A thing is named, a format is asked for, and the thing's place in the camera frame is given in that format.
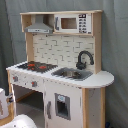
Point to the grey toy sink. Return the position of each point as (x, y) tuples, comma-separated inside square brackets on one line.
[(73, 74)]

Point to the white cabinet door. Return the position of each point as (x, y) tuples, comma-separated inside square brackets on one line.
[(63, 106)]

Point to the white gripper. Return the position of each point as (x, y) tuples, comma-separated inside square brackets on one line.
[(5, 104)]

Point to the black toy faucet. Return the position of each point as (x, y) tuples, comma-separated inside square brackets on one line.
[(81, 64)]

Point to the left red stove knob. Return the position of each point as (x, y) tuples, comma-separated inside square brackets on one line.
[(15, 78)]

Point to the right red stove knob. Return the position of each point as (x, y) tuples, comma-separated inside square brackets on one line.
[(34, 84)]

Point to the wooden toy kitchen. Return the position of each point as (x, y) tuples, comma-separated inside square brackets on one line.
[(62, 50)]

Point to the toy microwave door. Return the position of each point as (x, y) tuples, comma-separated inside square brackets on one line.
[(66, 23)]

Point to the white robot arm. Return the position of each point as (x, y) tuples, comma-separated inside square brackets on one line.
[(20, 121)]

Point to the black toy stovetop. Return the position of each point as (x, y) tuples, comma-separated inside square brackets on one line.
[(37, 66)]

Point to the grey range hood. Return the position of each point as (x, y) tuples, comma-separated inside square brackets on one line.
[(41, 23)]

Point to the red stove knob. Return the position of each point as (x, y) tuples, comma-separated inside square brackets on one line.
[(34, 84), (15, 78)]

